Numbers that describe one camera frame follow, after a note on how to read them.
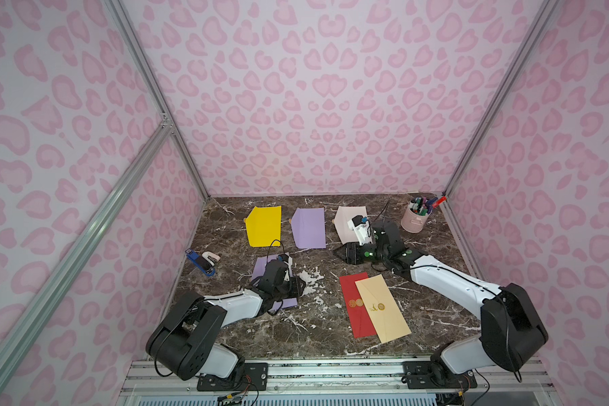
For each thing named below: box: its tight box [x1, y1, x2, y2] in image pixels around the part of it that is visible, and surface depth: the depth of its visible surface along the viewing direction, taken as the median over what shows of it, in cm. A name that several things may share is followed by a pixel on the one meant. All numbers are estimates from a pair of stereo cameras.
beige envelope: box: [354, 274, 412, 345], surface depth 88 cm
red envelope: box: [338, 271, 377, 339], surface depth 88 cm
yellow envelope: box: [245, 205, 282, 247], surface depth 113 cm
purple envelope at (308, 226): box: [290, 207, 327, 249], surface depth 111 cm
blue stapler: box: [185, 247, 221, 277], surface depth 99 cm
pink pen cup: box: [400, 203, 434, 234], surface depth 103 cm
